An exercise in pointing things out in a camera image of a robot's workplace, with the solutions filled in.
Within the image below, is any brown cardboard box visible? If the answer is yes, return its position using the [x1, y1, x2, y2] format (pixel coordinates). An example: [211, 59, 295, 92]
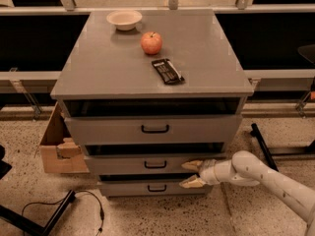
[39, 103, 89, 174]

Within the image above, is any black stand leg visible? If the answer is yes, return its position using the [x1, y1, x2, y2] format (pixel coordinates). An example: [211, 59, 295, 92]
[0, 190, 76, 236]
[250, 123, 315, 173]

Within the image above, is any black snack bar wrapper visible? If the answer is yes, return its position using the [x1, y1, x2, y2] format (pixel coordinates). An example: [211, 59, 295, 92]
[152, 58, 185, 85]

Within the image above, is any black stand leg right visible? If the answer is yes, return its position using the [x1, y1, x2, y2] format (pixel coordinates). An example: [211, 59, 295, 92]
[250, 123, 315, 173]

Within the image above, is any grey bottom drawer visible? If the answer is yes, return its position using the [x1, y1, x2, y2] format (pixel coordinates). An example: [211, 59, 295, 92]
[97, 173, 212, 198]

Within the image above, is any white paper bowl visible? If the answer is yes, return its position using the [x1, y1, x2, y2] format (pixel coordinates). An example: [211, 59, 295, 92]
[106, 10, 143, 31]

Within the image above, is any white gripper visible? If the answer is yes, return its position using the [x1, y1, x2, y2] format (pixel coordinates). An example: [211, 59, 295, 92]
[179, 159, 234, 189]

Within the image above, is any grey drawer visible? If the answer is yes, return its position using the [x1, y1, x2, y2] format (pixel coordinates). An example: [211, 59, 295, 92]
[65, 115, 242, 146]
[97, 173, 212, 198]
[85, 143, 225, 175]

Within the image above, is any metal railing frame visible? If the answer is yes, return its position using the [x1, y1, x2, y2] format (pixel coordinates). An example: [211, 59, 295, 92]
[0, 0, 315, 120]

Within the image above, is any grey top drawer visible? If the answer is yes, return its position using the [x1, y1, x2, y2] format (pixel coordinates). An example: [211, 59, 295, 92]
[65, 115, 242, 146]

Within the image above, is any black floor cable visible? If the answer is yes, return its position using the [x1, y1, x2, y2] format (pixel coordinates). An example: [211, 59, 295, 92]
[21, 189, 106, 236]

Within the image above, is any black chair edge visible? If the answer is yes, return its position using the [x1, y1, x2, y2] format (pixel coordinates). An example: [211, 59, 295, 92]
[0, 146, 12, 179]

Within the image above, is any red apple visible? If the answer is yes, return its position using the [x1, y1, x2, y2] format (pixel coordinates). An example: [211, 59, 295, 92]
[141, 31, 162, 55]

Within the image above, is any black stand leg left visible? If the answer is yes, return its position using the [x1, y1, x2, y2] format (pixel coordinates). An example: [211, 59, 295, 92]
[0, 190, 76, 236]

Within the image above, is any grey drawer cabinet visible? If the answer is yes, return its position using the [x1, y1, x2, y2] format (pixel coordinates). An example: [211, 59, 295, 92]
[50, 9, 255, 199]

